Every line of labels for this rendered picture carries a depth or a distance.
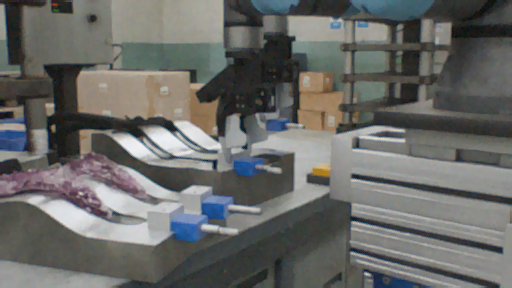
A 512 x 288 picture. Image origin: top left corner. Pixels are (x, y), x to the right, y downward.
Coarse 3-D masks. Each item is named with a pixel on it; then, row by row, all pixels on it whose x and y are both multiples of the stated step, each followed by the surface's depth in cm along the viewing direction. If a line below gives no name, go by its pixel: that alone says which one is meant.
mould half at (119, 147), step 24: (96, 144) 120; (120, 144) 115; (168, 144) 123; (216, 144) 132; (144, 168) 112; (168, 168) 108; (192, 168) 104; (288, 168) 119; (216, 192) 101; (240, 192) 105; (264, 192) 112; (288, 192) 120
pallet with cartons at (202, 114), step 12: (192, 84) 652; (204, 84) 652; (192, 96) 574; (192, 108) 577; (204, 108) 570; (216, 108) 584; (192, 120) 579; (204, 120) 572; (204, 132) 574; (216, 132) 589
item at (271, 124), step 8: (272, 112) 136; (264, 120) 133; (272, 120) 132; (280, 120) 132; (288, 120) 134; (264, 128) 134; (272, 128) 133; (280, 128) 132; (288, 128) 133; (296, 128) 131; (304, 128) 130
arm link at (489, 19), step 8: (488, 0) 58; (496, 0) 58; (504, 0) 59; (488, 8) 59; (496, 8) 60; (504, 8) 60; (472, 16) 60; (480, 16) 61; (488, 16) 60; (496, 16) 60; (504, 16) 60; (456, 24) 64; (464, 24) 63; (472, 24) 62; (488, 24) 61; (496, 24) 60; (504, 24) 60
